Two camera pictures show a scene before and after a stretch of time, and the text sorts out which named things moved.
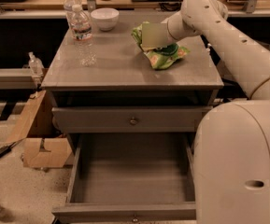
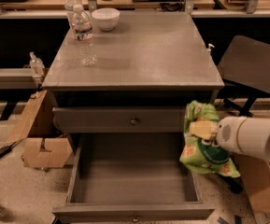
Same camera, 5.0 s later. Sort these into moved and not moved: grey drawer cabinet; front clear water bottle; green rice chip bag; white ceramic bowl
Moved: green rice chip bag
Not moved: white ceramic bowl; front clear water bottle; grey drawer cabinet
